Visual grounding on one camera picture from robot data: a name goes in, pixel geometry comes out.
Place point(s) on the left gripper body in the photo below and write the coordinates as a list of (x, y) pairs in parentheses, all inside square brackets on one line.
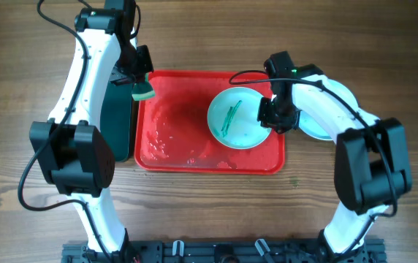
[(131, 64)]

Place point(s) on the black water tray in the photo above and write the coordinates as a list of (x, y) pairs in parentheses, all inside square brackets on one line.
[(116, 120)]

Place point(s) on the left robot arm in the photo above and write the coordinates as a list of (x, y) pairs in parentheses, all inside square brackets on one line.
[(72, 153)]

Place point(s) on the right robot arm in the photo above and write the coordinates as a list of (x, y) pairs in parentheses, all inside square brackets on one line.
[(371, 170)]

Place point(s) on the light blue plate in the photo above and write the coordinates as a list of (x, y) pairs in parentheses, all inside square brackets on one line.
[(309, 126), (232, 118)]

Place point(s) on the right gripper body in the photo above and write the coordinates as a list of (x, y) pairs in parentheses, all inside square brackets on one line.
[(277, 114)]

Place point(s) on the red plastic tray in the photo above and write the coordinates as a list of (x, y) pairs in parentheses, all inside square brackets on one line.
[(173, 133)]

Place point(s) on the green yellow sponge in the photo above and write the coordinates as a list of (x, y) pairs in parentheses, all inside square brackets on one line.
[(142, 89)]

